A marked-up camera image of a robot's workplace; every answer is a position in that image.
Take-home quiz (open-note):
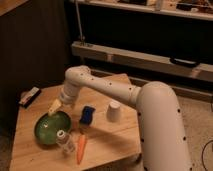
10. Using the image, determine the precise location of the white paper cup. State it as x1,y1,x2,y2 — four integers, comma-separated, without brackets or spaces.
106,100,121,122

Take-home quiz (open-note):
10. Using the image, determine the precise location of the blue sponge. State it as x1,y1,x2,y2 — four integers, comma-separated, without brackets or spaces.
79,106,95,125

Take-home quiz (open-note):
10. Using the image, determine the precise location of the metal rail shelf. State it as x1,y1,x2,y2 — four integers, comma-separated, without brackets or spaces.
71,41,213,82

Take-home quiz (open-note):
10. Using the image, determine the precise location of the clear plastic bottle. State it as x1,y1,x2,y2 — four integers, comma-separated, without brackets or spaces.
56,130,75,154

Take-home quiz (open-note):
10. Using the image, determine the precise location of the black handle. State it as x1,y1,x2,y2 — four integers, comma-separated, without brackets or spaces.
169,58,200,68

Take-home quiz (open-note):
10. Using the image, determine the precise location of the vertical metal pole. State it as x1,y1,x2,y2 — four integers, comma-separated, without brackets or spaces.
74,0,85,45

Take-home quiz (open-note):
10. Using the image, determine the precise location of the wooden low table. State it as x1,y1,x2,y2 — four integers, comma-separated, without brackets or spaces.
8,73,144,171

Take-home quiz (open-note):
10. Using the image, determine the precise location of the small black white box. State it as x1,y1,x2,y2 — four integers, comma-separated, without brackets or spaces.
19,87,41,108

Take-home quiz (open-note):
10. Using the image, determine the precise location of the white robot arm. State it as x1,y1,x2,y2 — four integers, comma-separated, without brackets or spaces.
48,65,192,171

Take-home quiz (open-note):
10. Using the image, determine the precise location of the orange carrot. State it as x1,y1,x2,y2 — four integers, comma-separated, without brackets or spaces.
76,131,87,164

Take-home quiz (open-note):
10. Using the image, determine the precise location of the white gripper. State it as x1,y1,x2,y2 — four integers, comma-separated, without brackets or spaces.
48,85,79,116

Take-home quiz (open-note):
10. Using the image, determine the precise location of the green ceramic bowl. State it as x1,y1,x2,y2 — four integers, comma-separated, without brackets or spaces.
34,111,72,145

